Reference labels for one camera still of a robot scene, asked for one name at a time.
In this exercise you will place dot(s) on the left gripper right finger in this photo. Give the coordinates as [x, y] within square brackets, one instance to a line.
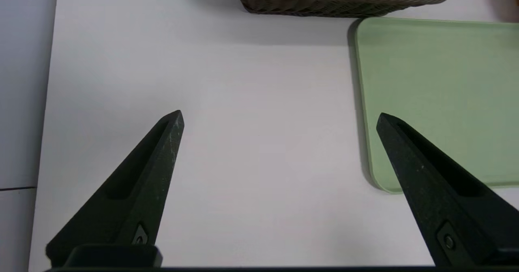
[442, 199]

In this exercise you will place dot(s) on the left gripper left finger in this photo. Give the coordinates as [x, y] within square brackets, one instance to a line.
[138, 191]

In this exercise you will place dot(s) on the green plastic tray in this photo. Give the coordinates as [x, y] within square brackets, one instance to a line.
[442, 93]

